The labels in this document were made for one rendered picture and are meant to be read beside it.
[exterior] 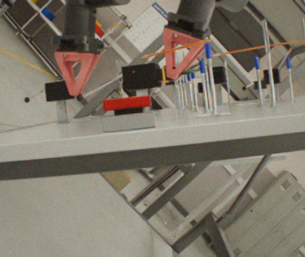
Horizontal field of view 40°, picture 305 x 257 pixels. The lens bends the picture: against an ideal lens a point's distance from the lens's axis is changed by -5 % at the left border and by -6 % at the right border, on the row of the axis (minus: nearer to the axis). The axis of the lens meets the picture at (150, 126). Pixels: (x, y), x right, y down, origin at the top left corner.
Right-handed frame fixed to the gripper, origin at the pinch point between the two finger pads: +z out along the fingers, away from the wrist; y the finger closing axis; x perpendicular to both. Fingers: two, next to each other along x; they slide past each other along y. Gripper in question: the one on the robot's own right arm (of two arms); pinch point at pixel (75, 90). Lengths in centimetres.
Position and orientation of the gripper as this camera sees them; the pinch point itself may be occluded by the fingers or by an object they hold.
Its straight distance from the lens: 77.8
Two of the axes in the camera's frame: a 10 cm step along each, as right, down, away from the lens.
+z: -0.5, 9.9, 0.9
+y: 2.0, -0.7, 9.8
